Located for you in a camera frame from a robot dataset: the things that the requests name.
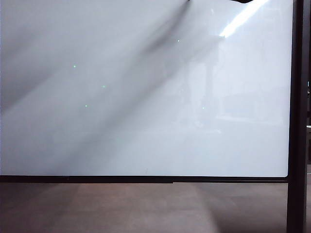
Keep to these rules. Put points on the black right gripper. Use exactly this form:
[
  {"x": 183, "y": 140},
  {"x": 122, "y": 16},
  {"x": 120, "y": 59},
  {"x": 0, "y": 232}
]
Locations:
[{"x": 243, "y": 1}]

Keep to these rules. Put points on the white glossy whiteboard panel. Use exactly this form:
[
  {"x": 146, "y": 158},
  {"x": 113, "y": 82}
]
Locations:
[{"x": 97, "y": 136}]

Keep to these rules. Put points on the dark device with blue light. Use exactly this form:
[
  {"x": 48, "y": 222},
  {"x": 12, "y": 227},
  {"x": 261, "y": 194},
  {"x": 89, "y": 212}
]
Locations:
[{"x": 309, "y": 88}]

